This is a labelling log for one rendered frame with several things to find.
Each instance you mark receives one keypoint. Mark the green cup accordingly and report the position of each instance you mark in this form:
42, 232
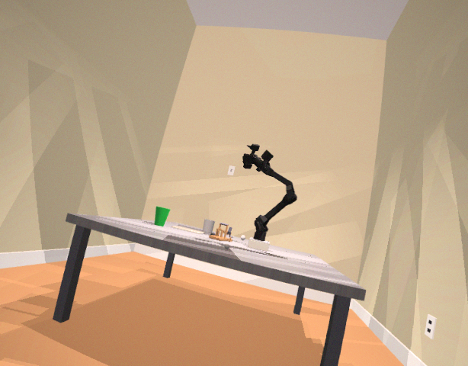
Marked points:
161, 215

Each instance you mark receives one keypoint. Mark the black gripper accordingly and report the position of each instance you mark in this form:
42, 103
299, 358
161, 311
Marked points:
253, 147

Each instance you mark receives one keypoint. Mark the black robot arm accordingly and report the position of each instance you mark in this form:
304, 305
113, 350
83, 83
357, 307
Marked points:
264, 166

